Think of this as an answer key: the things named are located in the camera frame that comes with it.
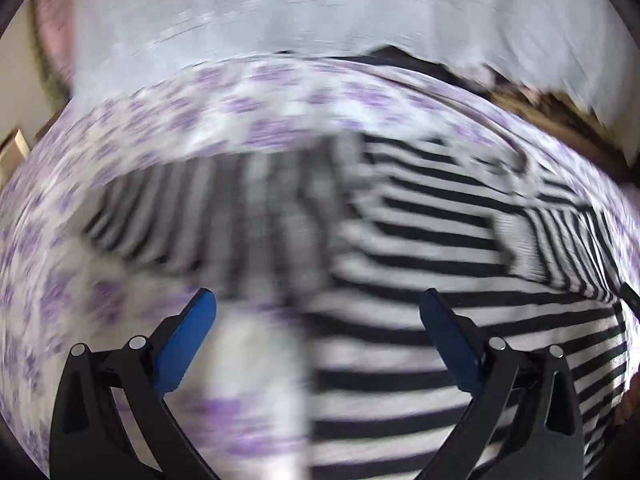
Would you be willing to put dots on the purple floral bedsheet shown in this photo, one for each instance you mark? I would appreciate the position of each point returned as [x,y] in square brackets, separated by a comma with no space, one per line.
[225,105]

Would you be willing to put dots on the white lace cloth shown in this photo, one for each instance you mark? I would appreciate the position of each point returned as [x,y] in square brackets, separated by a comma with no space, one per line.
[300,10]

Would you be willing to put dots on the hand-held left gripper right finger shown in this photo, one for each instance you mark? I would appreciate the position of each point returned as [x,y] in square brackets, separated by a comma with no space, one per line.
[450,340]

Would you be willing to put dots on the dark cloth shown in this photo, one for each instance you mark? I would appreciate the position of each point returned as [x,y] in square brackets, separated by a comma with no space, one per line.
[400,57]

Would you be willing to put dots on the brown wicker mat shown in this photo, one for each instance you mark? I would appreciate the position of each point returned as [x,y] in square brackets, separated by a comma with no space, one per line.
[575,125]

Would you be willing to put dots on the wooden frame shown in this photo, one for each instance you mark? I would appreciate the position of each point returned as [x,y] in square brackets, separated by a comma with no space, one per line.
[17,142]

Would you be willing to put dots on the black white striped sweater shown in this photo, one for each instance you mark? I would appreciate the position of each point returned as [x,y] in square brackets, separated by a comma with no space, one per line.
[400,260]

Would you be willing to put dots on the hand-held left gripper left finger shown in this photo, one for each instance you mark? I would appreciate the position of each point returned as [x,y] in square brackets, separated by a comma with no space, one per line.
[185,340]

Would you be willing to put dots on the pink cloth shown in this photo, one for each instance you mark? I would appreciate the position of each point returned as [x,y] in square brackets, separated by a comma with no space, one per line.
[55,35]

